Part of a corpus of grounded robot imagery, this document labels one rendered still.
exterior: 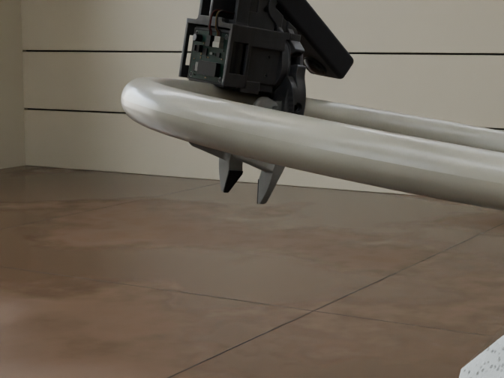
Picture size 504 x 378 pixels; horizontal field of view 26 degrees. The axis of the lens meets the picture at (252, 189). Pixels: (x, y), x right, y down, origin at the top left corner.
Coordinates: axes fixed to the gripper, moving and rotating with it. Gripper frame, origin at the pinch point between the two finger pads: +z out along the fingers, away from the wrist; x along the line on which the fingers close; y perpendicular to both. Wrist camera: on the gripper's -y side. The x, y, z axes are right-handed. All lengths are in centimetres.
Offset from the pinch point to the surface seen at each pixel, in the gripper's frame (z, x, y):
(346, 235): 82, -368, -355
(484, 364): 14.9, 10.0, -24.3
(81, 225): 105, -487, -253
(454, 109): 6, -440, -502
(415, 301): 81, -235, -277
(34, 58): 23, -788, -354
